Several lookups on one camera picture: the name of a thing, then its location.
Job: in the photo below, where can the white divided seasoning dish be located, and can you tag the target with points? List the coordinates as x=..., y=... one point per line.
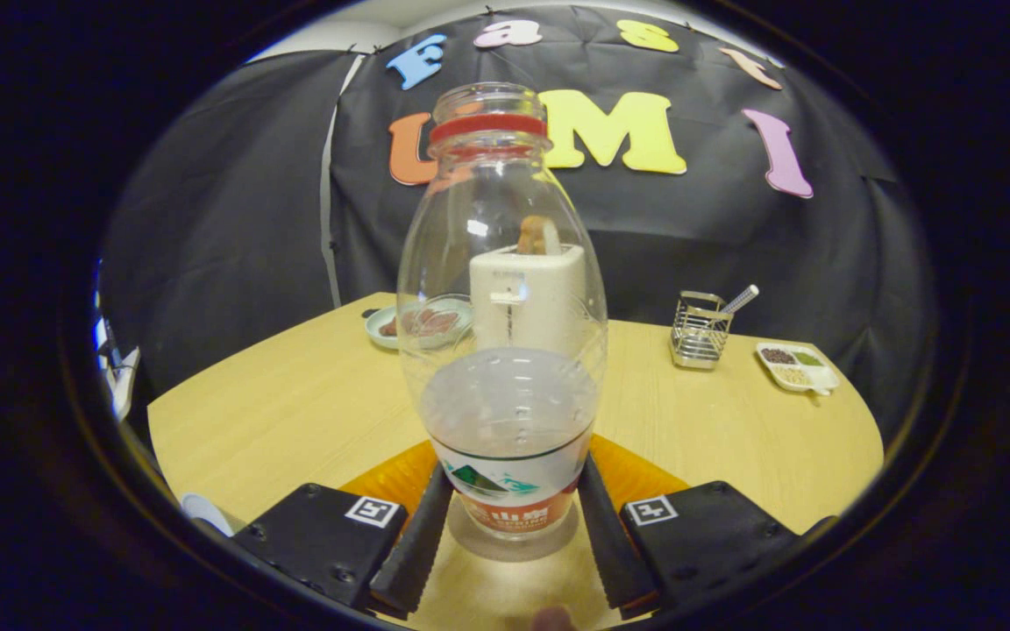
x=799, y=368

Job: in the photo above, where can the clear plastic juice bottle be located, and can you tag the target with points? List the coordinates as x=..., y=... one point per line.
x=505, y=403

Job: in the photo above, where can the brown bread slice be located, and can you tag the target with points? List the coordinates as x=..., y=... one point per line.
x=537, y=237

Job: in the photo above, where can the pale grey cup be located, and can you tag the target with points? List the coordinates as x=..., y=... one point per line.
x=205, y=513

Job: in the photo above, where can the wooden table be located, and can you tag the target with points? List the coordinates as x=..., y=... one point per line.
x=295, y=412

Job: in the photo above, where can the pale green plate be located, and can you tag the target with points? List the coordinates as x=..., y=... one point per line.
x=380, y=337

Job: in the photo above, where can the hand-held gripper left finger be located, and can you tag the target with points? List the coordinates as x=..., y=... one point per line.
x=422, y=552

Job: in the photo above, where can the white toaster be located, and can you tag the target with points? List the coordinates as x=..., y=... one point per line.
x=527, y=302

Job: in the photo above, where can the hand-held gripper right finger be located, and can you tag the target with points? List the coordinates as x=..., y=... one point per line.
x=606, y=543

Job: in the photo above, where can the brown meat pieces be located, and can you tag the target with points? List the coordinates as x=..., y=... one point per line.
x=430, y=322

